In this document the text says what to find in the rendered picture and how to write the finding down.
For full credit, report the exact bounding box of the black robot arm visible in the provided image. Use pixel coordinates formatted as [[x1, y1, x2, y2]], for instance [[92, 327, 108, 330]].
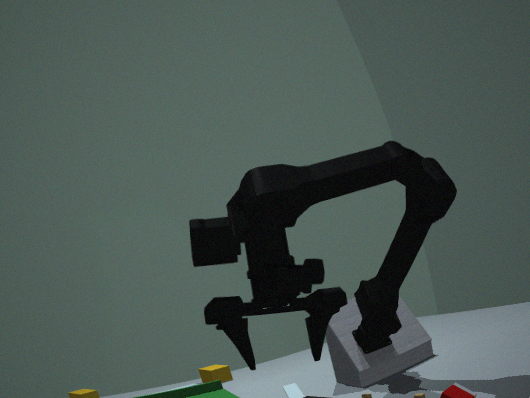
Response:
[[189, 140, 457, 354]]

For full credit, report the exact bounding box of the yellow block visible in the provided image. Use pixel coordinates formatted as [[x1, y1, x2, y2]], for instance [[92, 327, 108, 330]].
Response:
[[68, 388, 100, 398], [199, 365, 233, 383]]

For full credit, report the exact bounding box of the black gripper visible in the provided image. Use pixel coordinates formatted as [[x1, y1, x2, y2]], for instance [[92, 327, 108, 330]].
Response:
[[204, 251, 348, 370]]

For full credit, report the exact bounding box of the green flat mat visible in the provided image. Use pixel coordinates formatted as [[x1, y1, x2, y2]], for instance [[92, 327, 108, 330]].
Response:
[[184, 388, 240, 398]]

